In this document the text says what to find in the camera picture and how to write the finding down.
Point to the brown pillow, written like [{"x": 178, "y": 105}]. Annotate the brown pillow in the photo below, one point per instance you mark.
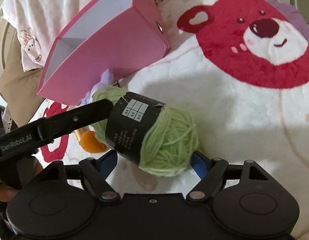
[{"x": 19, "y": 88}]

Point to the gold lipstick tube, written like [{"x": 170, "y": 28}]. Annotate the gold lipstick tube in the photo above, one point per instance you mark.
[{"x": 79, "y": 132}]

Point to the pink white cartoon pillow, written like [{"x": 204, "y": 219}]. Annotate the pink white cartoon pillow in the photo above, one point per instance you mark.
[{"x": 38, "y": 22}]

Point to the white blanket with red bears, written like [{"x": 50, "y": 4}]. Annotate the white blanket with red bears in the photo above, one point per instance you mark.
[{"x": 241, "y": 69}]

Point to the green yarn ball black label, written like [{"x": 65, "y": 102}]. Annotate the green yarn ball black label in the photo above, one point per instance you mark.
[{"x": 158, "y": 137}]

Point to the orange ball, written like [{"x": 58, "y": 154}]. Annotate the orange ball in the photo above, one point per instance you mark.
[{"x": 91, "y": 144}]

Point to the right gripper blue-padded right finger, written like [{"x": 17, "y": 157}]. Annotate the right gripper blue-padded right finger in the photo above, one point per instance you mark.
[{"x": 211, "y": 173}]

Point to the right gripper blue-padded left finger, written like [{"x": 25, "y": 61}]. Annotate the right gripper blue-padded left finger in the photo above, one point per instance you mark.
[{"x": 95, "y": 172}]

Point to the purple plush toy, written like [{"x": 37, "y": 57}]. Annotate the purple plush toy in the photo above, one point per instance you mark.
[{"x": 99, "y": 84}]

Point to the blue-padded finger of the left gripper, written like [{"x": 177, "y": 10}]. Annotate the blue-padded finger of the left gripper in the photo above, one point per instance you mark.
[{"x": 69, "y": 121}]

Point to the person's hand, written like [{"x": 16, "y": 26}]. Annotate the person's hand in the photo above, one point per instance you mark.
[{"x": 4, "y": 192}]

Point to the pink cardboard box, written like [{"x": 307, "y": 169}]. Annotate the pink cardboard box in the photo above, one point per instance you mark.
[{"x": 118, "y": 35}]

